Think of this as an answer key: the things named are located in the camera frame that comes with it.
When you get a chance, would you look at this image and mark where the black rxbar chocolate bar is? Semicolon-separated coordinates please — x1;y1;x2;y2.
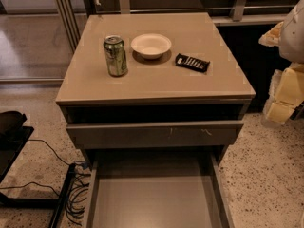
175;53;210;73

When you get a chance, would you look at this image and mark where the dark object on stand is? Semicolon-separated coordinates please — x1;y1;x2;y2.
0;111;27;138

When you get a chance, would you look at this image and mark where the black cable bundle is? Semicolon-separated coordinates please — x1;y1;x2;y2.
0;139;91;227

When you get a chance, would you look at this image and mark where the open middle drawer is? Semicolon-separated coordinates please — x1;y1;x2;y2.
83;152;235;228

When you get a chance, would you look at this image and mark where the green soda can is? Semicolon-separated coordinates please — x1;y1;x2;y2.
104;35;128;77

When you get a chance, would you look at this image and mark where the closed top drawer front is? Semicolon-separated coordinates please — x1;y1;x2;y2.
66;121;243;149

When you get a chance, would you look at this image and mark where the metal railing frame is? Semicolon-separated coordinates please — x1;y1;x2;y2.
55;0;299;48

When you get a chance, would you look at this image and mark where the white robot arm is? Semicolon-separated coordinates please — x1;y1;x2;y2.
258;0;304;124

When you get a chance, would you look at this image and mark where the white bowl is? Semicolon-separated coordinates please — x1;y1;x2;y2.
131;33;172;60

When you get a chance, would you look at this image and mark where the grey drawer cabinet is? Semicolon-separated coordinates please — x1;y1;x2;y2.
55;12;257;228

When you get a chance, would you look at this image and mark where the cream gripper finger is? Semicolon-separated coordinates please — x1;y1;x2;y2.
265;101;295;124
258;22;283;47

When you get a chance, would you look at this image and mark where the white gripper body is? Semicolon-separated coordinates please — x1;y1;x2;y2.
266;63;304;110

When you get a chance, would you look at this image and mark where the black stand base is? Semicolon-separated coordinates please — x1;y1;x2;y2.
0;125;77;228

